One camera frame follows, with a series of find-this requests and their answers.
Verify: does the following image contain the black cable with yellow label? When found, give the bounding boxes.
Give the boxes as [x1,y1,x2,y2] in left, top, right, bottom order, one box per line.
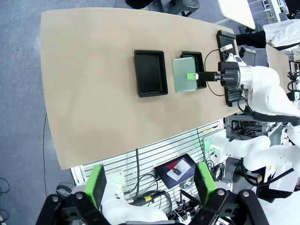
[127,191,173,215]

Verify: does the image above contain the white slatted robot stand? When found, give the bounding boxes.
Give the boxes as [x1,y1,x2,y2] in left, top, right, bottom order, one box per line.
[69,118,227,188]

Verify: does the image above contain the large black ESD tray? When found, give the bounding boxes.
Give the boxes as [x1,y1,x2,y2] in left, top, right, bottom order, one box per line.
[134,49,169,98]

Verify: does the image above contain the bundle of black cables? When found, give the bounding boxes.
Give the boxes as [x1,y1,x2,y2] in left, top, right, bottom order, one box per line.
[180,161,225,190]

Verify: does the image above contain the green perforated circuit board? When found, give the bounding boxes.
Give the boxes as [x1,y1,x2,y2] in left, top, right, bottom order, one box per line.
[172,57,199,93]

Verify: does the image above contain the aluminium equipment frame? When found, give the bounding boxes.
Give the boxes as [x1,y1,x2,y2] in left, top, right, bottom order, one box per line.
[225,113,282,141]

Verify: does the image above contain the black slotted board rack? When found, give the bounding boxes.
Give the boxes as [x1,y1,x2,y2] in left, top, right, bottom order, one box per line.
[216,30,247,108]

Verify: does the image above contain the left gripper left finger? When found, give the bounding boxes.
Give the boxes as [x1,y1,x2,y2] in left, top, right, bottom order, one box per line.
[35,164,111,225]

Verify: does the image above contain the black tablet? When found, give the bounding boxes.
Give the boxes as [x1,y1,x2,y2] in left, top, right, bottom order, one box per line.
[154,153,197,189]

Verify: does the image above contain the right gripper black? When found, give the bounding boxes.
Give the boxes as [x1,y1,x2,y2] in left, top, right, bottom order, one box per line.
[186,61,240,89]

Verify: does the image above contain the grey plastic stool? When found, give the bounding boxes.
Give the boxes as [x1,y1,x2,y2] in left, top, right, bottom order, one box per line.
[161,0,200,17]

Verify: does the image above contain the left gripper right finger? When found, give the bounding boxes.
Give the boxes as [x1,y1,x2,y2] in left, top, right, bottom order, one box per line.
[187,161,270,225]

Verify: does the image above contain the brown background table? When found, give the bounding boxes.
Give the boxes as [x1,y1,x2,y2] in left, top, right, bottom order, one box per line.
[266,44,291,78]

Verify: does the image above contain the person in white coat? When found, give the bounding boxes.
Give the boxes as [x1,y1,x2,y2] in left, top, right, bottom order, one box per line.
[235,18,300,56]

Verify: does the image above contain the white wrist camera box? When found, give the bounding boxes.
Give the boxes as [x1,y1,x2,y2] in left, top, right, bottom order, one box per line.
[219,44,234,53]

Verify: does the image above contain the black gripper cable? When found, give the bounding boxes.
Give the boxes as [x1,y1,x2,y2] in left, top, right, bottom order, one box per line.
[203,48,227,97]

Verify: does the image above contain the white table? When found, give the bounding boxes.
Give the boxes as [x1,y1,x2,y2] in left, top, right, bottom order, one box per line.
[217,0,256,30]

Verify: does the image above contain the small black ESD tray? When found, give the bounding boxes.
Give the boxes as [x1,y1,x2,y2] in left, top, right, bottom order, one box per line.
[180,51,207,91]

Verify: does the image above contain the coiled black floor cable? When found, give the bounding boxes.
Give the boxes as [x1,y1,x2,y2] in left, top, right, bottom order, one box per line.
[56,185,74,195]

